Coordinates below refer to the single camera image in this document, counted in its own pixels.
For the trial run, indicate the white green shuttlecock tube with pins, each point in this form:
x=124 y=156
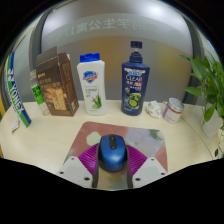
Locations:
x=16 y=93

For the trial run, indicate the green plant in white pot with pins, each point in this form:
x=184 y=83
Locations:
x=208 y=90

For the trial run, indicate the floral pastel mouse pad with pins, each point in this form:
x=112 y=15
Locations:
x=140 y=136

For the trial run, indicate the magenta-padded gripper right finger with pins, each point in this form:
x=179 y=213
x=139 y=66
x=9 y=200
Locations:
x=141 y=168

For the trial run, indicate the crumpled white tissue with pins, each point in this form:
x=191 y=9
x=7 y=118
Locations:
x=154 y=108

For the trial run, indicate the blue computer mouse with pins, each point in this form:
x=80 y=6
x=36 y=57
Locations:
x=112 y=152

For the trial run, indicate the dark blue pump bottle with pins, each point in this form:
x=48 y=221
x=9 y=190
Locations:
x=135 y=83

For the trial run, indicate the brown cardboard box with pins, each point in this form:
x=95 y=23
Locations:
x=57 y=86

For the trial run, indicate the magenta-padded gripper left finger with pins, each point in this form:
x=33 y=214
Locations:
x=83 y=168

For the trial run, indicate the small white jar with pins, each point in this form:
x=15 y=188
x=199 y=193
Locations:
x=173 y=110

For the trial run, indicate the small white packet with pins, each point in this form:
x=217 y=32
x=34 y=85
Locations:
x=15 y=125

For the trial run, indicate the white blue-cap shampoo bottle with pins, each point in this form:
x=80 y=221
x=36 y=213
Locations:
x=92 y=85

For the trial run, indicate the clear green-label drink bottle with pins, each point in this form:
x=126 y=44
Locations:
x=38 y=95

